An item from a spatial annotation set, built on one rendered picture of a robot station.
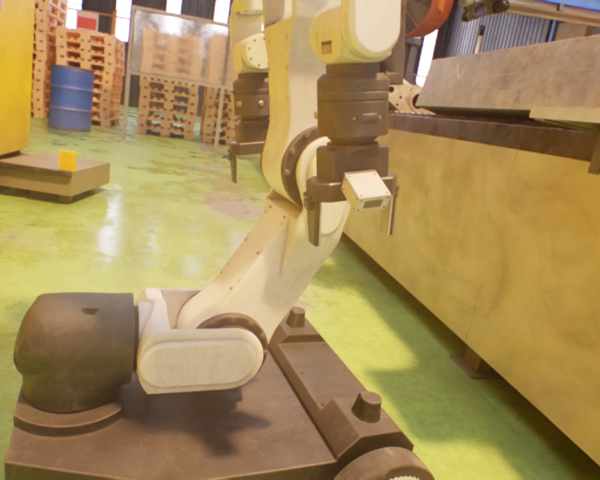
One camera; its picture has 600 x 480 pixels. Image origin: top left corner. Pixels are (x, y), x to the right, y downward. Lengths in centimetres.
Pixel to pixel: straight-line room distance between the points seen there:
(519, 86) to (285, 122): 93
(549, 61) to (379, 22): 99
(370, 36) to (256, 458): 62
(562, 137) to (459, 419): 77
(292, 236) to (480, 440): 77
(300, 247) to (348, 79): 31
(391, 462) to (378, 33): 61
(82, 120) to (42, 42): 221
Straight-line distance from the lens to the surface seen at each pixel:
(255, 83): 97
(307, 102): 76
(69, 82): 737
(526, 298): 137
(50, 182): 295
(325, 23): 60
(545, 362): 132
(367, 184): 56
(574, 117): 107
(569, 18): 198
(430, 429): 128
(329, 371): 101
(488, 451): 129
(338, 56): 56
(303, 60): 76
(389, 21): 56
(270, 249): 78
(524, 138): 146
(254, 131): 99
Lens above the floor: 69
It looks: 15 degrees down
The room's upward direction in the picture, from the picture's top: 9 degrees clockwise
